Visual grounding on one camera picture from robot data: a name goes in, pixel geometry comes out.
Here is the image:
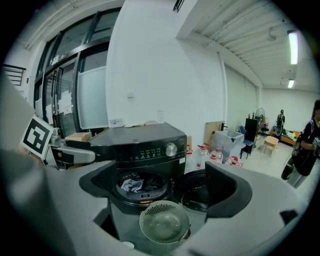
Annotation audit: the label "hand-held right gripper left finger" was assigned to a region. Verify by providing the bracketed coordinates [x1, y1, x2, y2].
[47, 161, 126, 256]

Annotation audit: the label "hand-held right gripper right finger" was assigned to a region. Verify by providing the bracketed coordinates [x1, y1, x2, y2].
[187, 161, 310, 256]

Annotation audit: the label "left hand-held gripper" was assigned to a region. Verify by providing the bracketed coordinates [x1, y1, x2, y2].
[19, 114, 97, 168]

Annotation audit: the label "blue checked clothes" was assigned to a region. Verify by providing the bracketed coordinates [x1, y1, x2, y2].
[120, 178, 144, 194]

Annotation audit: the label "black washing machine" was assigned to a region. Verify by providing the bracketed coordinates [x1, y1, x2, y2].
[88, 121, 188, 251]

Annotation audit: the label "dark grey garment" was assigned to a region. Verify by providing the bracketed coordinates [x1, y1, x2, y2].
[139, 176, 163, 193]

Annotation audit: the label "pale green laundry basket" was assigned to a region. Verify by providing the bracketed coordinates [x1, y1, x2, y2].
[139, 199, 191, 245]

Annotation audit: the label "round black washing machine door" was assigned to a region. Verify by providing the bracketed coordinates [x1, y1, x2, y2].
[174, 168, 208, 213]

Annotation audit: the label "white plastic bin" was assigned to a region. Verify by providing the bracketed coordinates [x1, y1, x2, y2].
[212, 129, 245, 161]

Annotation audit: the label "small cardboard box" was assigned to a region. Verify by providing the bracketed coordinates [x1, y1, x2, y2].
[64, 131, 93, 143]

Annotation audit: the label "large white paper notice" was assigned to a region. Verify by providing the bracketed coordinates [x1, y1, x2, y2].
[57, 92, 73, 116]

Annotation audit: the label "group of clear water jugs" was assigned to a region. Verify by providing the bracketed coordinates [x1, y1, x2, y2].
[186, 143, 243, 171]

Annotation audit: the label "blue chair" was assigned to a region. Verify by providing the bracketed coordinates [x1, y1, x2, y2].
[238, 125, 253, 160]

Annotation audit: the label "small wooden stool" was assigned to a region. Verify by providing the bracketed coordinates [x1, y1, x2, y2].
[261, 136, 280, 157]

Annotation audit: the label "black cabinet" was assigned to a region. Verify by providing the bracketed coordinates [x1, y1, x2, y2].
[244, 117, 262, 151]

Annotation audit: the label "standing fan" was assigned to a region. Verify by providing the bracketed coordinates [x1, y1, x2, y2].
[254, 107, 270, 137]

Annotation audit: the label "cardboard sheet against wall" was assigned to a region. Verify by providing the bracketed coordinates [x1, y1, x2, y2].
[204, 121, 226, 146]

